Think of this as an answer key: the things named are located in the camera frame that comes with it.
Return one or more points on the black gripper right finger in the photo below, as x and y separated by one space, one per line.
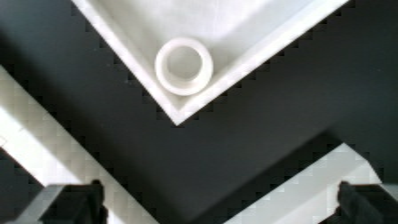
367 204

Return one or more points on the white obstacle fence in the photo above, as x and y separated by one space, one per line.
36 141

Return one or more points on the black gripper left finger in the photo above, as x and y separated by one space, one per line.
68 204

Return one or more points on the white square tabletop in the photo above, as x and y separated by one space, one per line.
194 42

